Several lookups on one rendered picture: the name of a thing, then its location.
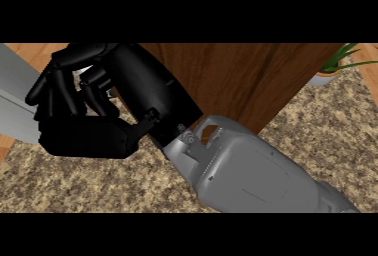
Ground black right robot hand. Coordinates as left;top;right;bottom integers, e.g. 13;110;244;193
23;42;205;160

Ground flat grey panel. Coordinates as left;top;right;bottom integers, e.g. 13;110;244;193
0;43;44;145

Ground green plant in white pot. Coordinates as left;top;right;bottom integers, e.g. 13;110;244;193
305;42;378;88

